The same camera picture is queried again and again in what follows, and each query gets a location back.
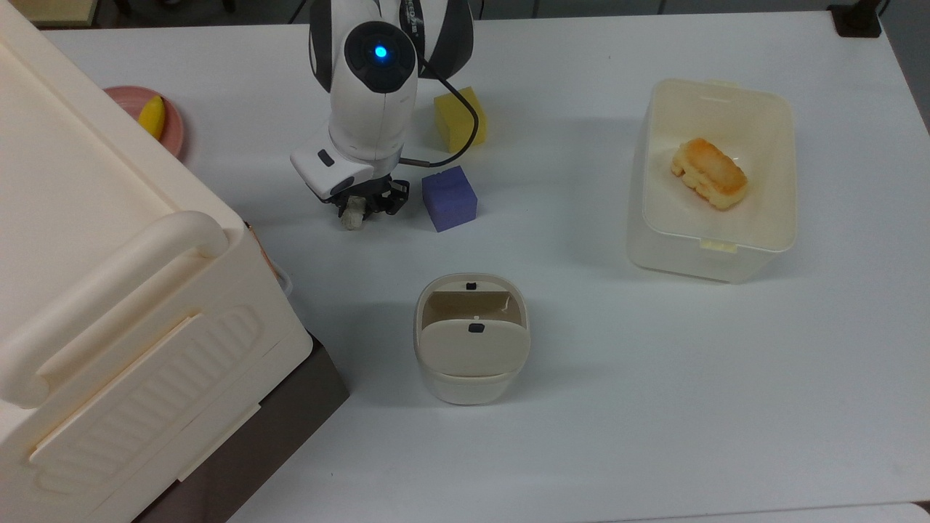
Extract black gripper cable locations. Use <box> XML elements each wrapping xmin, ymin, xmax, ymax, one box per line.
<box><xmin>402</xmin><ymin>62</ymin><xmax>482</xmax><ymax>169</ymax></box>

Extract black camera stand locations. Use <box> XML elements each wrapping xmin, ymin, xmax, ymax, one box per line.
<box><xmin>828</xmin><ymin>0</ymin><xmax>884</xmax><ymax>38</ymax></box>

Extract cream open plastic bin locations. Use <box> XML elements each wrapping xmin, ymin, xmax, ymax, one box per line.
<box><xmin>627</xmin><ymin>78</ymin><xmax>798</xmax><ymax>284</ymax></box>

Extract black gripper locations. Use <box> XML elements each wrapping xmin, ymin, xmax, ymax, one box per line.
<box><xmin>336</xmin><ymin>178</ymin><xmax>410</xmax><ymax>218</ymax></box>

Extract pink plate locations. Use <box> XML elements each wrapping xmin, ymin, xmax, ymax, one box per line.
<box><xmin>103</xmin><ymin>86</ymin><xmax>186</xmax><ymax>159</ymax></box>

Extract pale yellow box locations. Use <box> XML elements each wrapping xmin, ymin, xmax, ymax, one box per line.
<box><xmin>11</xmin><ymin>0</ymin><xmax>99</xmax><ymax>28</ymax></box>

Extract cream storage box with handles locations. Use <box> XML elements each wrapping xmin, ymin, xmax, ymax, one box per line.
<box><xmin>0</xmin><ymin>0</ymin><xmax>315</xmax><ymax>523</ymax></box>

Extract yellow cube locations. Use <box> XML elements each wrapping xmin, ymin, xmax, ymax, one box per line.
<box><xmin>434</xmin><ymin>87</ymin><xmax>488</xmax><ymax>153</ymax></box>

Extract beige flip-lid trash can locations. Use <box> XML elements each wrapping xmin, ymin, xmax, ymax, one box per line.
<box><xmin>413</xmin><ymin>273</ymin><xmax>531</xmax><ymax>406</ymax></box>

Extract yellow toy banana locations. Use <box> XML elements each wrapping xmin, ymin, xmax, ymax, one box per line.
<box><xmin>137</xmin><ymin>95</ymin><xmax>166</xmax><ymax>141</ymax></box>

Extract purple cube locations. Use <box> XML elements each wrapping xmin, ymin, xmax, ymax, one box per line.
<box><xmin>421</xmin><ymin>166</ymin><xmax>479</xmax><ymax>233</ymax></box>

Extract orange toy bread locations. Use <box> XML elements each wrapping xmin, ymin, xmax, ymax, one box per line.
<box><xmin>670</xmin><ymin>138</ymin><xmax>749</xmax><ymax>211</ymax></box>

